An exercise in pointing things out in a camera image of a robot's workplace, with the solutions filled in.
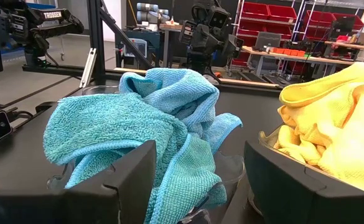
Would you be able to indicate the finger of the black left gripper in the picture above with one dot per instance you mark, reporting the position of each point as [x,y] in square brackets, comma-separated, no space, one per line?
[188,32]
[235,46]

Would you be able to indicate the grey laptop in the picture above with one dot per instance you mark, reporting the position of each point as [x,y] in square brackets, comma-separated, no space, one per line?
[267,40]

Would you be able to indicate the dark blue control cabinet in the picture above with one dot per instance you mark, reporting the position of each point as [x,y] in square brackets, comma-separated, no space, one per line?
[155,46]

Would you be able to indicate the teal microfiber towel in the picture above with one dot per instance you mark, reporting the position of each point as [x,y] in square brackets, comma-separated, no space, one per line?
[107,124]

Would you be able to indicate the black monitor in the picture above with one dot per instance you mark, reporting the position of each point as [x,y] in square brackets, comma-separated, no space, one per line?
[342,28]

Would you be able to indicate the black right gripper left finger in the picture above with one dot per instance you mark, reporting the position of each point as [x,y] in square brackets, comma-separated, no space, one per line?
[122,186]

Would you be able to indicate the silver aluminium bar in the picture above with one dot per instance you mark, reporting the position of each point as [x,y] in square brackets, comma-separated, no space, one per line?
[88,68]

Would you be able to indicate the orange plastic parts row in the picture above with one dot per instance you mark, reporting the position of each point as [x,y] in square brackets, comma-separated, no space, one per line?
[289,52]

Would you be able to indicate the grey teach pendant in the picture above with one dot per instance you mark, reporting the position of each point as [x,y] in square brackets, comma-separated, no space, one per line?
[135,48]

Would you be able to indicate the black aluminium rig frame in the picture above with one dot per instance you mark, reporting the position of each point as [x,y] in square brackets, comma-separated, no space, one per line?
[96,37]

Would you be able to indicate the red storage bin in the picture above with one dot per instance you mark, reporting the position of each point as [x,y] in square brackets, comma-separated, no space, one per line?
[250,27]
[240,59]
[254,11]
[281,14]
[317,18]
[359,21]

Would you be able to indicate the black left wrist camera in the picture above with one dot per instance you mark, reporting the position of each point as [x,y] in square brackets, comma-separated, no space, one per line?
[218,18]

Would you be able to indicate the blue microfiber towel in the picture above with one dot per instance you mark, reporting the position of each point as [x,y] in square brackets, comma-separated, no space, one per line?
[181,90]

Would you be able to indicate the black background robot arm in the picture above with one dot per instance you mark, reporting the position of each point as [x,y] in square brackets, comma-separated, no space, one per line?
[69,23]

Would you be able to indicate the wooden side table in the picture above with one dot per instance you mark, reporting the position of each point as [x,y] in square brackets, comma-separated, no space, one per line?
[170,27]

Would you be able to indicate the yellow microfiber towel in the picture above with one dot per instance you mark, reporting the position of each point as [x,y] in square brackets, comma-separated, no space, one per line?
[293,146]
[340,118]

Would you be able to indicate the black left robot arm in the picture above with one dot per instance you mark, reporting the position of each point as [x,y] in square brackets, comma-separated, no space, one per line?
[200,63]

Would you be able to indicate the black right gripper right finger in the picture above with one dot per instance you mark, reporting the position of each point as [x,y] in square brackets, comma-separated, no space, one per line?
[293,199]

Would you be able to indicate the wooden workbench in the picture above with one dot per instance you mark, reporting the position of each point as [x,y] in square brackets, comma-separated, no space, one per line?
[324,59]

